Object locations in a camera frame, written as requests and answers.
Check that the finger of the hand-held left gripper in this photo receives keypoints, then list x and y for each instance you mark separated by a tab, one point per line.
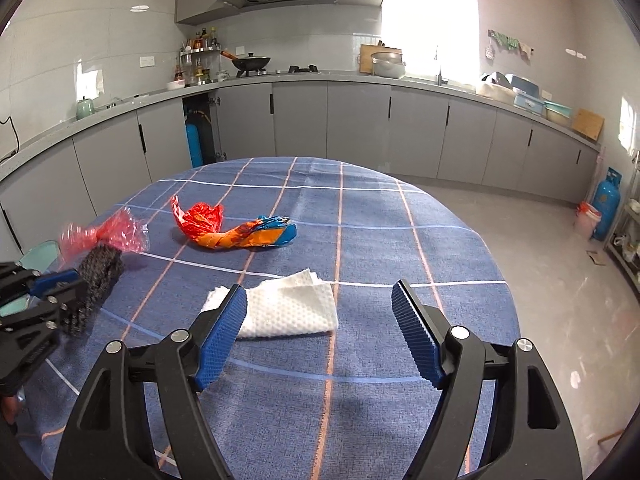
17	275
52	282

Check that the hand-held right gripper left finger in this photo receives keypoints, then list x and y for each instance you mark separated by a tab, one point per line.
220	335

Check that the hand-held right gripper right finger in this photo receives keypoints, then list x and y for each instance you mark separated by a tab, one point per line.
417	335

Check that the teal enamel basin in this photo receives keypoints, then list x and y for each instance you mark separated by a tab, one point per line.
40	255

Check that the black textured block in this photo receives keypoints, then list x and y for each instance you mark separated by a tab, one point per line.
102	275

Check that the white paper towel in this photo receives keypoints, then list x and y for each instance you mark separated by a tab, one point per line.
290	305

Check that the red plastic wrapper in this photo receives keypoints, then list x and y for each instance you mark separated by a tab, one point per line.
115	232

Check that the orange and blue snack wrapper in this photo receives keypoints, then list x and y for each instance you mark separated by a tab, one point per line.
240	235

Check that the blue plaid tablecloth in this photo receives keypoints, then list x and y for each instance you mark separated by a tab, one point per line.
350	235

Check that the green glass jar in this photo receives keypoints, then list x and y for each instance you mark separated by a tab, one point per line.
85	109

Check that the blue gas cylinder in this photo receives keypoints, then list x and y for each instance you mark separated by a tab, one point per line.
606	205
194	145

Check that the cardboard scrap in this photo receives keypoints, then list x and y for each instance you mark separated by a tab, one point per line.
596	257

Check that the pink bucket on floor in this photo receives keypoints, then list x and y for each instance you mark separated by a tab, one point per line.
587	220

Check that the grey kitchen counter cabinets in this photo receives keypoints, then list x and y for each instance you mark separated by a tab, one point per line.
360	115

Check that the metal storage rack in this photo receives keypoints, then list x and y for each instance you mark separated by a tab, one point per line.
627	240

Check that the white bowl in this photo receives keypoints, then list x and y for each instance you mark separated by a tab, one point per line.
175	85

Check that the small white pot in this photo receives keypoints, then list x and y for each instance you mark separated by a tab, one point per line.
223	76

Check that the teal plastic tub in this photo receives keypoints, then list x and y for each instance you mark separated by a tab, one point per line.
557	112

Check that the metal faucet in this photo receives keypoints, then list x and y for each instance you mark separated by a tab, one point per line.
439	72

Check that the metal spice rack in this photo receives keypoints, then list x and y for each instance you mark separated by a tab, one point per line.
200	60

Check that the metal mixing bowl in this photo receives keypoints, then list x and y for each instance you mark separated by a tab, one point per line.
389	66

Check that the square wooden board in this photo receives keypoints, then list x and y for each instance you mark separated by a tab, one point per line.
587	124

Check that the black wok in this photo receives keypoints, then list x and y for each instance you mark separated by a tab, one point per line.
250	63

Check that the gas stove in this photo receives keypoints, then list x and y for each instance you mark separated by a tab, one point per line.
300	70

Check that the wooden cutting board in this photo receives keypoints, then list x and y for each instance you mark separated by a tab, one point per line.
366	57

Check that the hanging cloths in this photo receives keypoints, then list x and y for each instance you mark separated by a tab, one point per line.
505	40

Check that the bright window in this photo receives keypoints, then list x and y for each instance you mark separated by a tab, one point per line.
430	25

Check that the white wall socket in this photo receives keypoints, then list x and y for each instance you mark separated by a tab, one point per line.
147	61

